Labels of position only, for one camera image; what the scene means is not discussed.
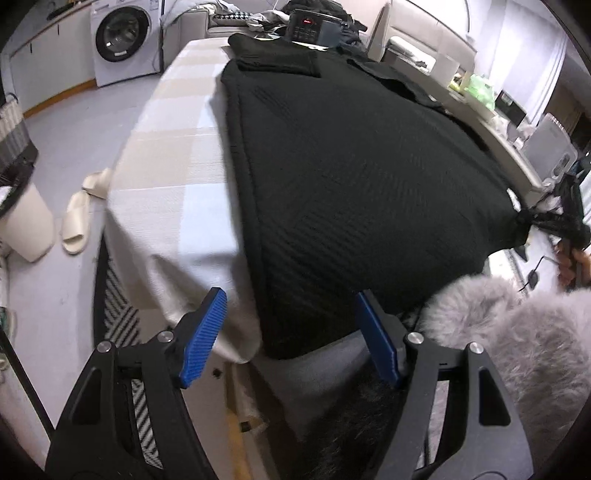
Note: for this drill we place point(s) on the white kitchen base cabinet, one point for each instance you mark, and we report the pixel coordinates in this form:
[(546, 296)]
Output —
[(48, 57)]

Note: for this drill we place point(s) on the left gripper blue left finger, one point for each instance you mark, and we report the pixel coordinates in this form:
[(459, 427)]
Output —
[(194, 336)]

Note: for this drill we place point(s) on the white air purifier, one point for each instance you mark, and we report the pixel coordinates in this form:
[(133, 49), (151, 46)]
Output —
[(549, 149)]

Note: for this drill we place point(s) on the white trash bin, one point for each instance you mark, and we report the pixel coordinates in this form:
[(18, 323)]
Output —
[(27, 224)]

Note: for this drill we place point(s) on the grey fluffy fur sleeve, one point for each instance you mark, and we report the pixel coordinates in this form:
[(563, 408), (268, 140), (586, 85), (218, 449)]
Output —
[(540, 346)]

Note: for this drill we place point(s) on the beige slipper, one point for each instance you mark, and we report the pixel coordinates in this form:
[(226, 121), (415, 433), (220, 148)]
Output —
[(76, 223), (97, 184)]

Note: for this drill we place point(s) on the green plastic bag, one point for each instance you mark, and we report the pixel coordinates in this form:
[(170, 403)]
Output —
[(481, 89)]

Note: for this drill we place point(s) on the woven laundry basket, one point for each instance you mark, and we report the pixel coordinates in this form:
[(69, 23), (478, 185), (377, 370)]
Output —
[(18, 152)]

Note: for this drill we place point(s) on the black cardboard box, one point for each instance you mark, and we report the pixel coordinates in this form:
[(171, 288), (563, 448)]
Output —
[(508, 107)]

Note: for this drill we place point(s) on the beige slipper far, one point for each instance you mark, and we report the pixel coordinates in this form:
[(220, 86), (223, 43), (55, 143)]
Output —
[(97, 184)]

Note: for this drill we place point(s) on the dark electric pressure cooker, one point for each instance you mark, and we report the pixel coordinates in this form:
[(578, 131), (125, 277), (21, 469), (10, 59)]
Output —
[(314, 28)]

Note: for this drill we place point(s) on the grey sofa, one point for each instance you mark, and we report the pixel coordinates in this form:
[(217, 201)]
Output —
[(185, 21)]

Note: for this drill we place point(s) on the white washing machine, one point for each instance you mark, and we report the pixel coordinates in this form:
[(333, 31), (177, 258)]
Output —
[(126, 39)]

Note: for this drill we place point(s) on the checkered bed sheet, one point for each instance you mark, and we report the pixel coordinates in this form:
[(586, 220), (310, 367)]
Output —
[(172, 221)]

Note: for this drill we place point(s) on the beige slipper near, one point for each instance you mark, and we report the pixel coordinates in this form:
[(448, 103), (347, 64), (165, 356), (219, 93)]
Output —
[(76, 223)]

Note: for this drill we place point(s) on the person's right hand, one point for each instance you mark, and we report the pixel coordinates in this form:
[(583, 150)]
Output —
[(568, 265)]

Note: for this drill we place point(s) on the black knit t-shirt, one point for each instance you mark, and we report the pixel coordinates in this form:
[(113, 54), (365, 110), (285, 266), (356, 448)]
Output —
[(350, 178)]

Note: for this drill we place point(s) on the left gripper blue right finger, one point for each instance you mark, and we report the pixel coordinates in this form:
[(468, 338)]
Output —
[(384, 335)]

